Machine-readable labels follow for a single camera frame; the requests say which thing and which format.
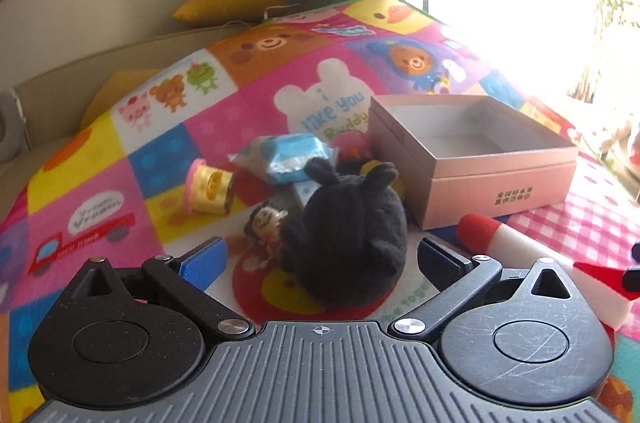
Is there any black plush toy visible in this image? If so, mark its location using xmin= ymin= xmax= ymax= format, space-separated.
xmin=281 ymin=157 xmax=408 ymax=308

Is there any pink round toy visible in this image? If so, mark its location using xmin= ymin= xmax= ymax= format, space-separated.
xmin=330 ymin=130 xmax=373 ymax=164

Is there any pink yellow cupcake toy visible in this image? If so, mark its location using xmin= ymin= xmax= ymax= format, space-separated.
xmin=183 ymin=158 xmax=234 ymax=215

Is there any beige sofa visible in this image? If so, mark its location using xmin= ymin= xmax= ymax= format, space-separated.
xmin=1 ymin=22 xmax=248 ymax=218

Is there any blue wet wipes pack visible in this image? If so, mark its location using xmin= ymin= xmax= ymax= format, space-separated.
xmin=230 ymin=134 xmax=336 ymax=186

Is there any pink cardboard box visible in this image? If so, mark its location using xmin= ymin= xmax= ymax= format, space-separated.
xmin=368 ymin=94 xmax=578 ymax=230

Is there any colourful cartoon play mat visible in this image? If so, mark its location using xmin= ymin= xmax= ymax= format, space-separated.
xmin=1 ymin=0 xmax=639 ymax=422

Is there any small doll figure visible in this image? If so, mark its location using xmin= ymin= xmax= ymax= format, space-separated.
xmin=243 ymin=201 xmax=288 ymax=257

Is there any yellow cushion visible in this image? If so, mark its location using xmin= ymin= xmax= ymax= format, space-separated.
xmin=78 ymin=68 xmax=160 ymax=130
xmin=172 ymin=0 xmax=285 ymax=26

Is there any grey neck pillow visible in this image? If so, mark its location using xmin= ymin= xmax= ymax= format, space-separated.
xmin=0 ymin=89 xmax=32 ymax=163

